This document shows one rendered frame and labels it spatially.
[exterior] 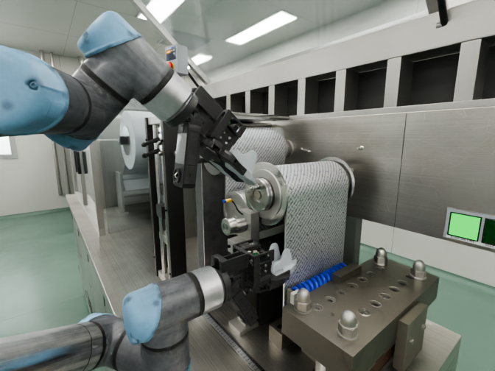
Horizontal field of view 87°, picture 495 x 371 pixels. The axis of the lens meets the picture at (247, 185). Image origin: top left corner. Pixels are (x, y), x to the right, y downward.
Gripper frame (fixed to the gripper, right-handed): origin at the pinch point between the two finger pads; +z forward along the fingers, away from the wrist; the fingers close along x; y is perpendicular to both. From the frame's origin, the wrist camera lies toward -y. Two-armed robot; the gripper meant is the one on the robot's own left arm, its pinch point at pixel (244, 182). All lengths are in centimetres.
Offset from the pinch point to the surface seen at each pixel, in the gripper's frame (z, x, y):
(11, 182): -20, 551, -104
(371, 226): 271, 104, 101
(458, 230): 36.6, -28.7, 16.5
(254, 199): 6.3, 1.7, -0.8
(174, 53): -19, 53, 36
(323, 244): 27.3, -5.8, 0.1
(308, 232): 19.7, -5.8, -0.3
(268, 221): 11.1, -1.1, -3.5
